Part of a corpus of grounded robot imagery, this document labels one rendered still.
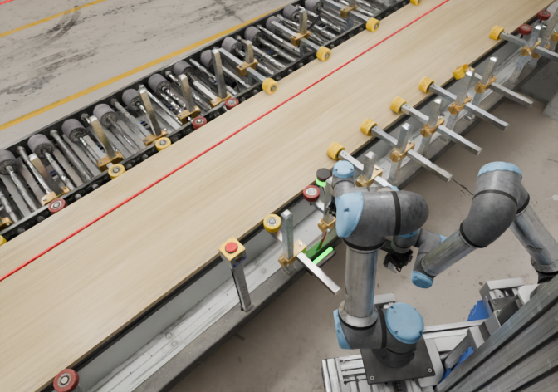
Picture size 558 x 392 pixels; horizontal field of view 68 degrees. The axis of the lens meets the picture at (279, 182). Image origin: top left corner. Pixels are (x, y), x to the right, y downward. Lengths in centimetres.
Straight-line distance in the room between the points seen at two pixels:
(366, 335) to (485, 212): 48
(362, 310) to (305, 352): 137
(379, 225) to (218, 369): 175
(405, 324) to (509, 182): 50
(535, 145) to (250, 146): 248
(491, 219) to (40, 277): 175
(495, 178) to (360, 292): 50
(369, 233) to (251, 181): 109
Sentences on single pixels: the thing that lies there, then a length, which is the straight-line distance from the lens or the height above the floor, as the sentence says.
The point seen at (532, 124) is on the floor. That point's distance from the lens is 409.
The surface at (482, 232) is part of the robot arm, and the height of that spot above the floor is 149.
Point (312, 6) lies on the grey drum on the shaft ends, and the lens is 348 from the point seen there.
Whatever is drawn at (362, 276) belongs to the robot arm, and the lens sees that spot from 117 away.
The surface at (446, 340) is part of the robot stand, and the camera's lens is 171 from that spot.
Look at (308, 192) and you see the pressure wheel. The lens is 199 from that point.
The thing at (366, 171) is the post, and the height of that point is 103.
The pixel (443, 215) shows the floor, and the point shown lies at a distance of 317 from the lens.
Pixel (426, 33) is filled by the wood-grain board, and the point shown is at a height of 90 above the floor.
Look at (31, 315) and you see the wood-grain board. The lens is 201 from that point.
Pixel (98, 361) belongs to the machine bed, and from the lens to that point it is 196.
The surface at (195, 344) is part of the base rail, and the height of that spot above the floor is 70.
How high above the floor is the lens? 249
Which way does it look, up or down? 51 degrees down
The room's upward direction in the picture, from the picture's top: 4 degrees counter-clockwise
